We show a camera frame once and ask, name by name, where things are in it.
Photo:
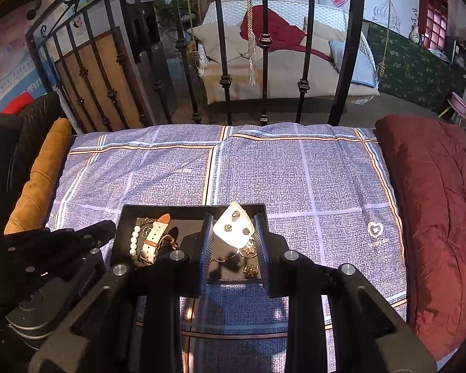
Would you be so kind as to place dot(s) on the red throw blanket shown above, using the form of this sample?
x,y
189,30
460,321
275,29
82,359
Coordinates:
x,y
283,35

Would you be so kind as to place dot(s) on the beige strap wristwatch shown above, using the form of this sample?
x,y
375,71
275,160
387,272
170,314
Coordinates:
x,y
152,231

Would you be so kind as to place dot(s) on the purple plaid bed sheet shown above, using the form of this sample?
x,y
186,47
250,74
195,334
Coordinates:
x,y
326,191

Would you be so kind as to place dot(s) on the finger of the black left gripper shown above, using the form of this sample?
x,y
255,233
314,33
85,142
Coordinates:
x,y
69,240

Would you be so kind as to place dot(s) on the red phone booth cabinet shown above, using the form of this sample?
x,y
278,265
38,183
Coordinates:
x,y
432,23

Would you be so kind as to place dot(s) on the green patterned cloth table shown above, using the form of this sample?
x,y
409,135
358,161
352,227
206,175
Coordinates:
x,y
413,73

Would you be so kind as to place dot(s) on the mustard suede cushion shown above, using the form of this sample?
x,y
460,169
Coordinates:
x,y
32,207

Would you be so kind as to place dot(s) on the white earring card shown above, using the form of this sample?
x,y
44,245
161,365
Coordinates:
x,y
234,227

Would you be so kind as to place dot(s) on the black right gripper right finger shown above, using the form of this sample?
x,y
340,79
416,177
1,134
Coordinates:
x,y
270,248

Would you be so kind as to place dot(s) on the gold flower brooch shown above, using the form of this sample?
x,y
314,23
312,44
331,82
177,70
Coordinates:
x,y
251,271

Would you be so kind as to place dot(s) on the dark red quilted blanket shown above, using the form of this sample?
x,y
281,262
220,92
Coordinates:
x,y
426,160

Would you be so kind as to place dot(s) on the beige sofa with pillows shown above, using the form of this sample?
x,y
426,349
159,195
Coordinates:
x,y
285,68

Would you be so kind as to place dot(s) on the black quilted jacket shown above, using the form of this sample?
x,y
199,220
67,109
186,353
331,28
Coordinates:
x,y
21,137

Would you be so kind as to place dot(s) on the pink stool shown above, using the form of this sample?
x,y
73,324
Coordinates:
x,y
457,107

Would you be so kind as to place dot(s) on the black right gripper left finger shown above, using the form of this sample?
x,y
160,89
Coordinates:
x,y
198,248

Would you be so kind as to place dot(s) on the wooden panel board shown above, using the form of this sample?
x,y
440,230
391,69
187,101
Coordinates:
x,y
99,80

